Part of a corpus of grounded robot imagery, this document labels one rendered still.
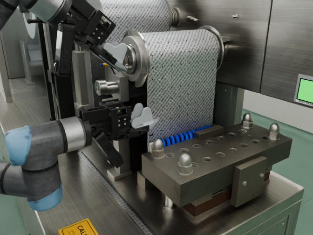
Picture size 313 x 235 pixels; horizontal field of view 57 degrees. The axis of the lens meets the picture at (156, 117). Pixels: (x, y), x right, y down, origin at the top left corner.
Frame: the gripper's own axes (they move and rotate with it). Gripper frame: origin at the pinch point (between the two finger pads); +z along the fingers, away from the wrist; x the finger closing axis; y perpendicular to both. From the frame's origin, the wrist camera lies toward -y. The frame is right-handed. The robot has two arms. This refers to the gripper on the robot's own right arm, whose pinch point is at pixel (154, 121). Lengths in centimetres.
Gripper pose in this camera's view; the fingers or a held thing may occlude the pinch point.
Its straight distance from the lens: 76.9
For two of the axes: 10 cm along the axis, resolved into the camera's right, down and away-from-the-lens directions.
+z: 8.3, -2.0, 5.1
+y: 0.0, -9.3, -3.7
